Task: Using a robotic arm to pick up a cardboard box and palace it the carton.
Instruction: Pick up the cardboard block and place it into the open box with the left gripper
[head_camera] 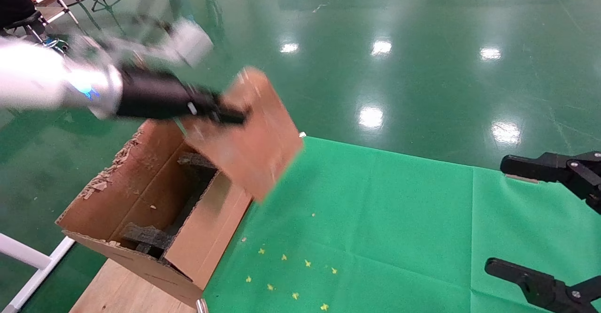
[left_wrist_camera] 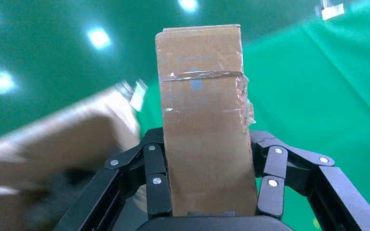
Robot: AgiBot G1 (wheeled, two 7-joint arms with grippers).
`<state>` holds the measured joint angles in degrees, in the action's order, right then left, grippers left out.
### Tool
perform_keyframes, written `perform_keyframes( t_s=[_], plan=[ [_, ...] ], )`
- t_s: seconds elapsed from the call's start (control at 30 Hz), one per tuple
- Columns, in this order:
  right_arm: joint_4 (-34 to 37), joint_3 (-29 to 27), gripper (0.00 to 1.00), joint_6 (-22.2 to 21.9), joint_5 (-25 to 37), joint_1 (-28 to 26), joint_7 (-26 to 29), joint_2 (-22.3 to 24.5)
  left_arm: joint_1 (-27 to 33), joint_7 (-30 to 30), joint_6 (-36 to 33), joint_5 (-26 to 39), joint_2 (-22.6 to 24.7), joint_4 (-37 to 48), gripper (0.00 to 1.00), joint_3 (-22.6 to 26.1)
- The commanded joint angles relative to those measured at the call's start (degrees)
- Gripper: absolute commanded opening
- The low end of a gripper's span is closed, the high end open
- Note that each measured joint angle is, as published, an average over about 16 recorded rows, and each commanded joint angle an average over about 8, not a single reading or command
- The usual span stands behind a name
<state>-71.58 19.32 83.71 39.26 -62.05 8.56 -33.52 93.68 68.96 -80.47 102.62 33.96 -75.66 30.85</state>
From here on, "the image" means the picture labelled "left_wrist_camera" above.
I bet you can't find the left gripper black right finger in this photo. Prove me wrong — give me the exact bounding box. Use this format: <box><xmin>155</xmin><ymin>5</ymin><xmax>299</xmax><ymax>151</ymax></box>
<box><xmin>250</xmin><ymin>130</ymin><xmax>370</xmax><ymax>231</ymax></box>

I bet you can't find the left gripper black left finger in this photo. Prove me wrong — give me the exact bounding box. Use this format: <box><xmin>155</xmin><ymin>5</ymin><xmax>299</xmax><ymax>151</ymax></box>
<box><xmin>52</xmin><ymin>127</ymin><xmax>173</xmax><ymax>231</ymax></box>

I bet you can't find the large open cardboard carton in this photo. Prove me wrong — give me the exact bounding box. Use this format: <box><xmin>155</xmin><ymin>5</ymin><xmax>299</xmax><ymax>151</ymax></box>
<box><xmin>0</xmin><ymin>84</ymin><xmax>147</xmax><ymax>231</ymax></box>

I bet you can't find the silver metal clip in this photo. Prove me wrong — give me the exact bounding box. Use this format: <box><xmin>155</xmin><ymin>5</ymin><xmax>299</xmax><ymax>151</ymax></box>
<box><xmin>116</xmin><ymin>79</ymin><xmax>149</xmax><ymax>113</ymax></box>
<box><xmin>315</xmin><ymin>0</ymin><xmax>345</xmax><ymax>20</ymax></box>

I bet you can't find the small taped cardboard box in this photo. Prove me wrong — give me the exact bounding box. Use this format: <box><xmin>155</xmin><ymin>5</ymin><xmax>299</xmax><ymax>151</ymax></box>
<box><xmin>154</xmin><ymin>25</ymin><xmax>258</xmax><ymax>218</ymax></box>

